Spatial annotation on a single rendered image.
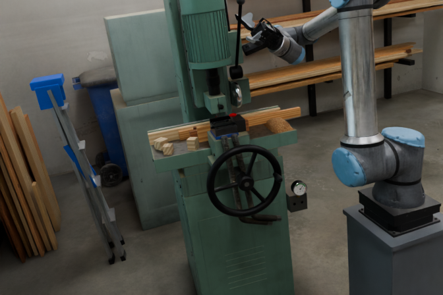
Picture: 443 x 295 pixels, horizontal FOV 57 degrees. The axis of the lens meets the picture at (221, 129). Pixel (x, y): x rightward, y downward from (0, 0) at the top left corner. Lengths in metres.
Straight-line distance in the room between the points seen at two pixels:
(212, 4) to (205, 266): 1.10
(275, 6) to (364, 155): 3.08
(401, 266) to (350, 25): 0.90
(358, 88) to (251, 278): 1.00
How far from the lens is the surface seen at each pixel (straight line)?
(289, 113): 1.88
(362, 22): 1.45
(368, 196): 1.74
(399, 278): 1.77
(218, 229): 1.81
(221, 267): 1.92
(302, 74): 4.05
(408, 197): 1.68
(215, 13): 1.64
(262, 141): 1.70
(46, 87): 2.34
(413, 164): 1.64
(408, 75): 5.45
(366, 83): 1.47
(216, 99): 1.71
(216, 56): 1.65
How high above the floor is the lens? 1.50
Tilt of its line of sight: 19 degrees down
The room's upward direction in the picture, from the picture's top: 8 degrees counter-clockwise
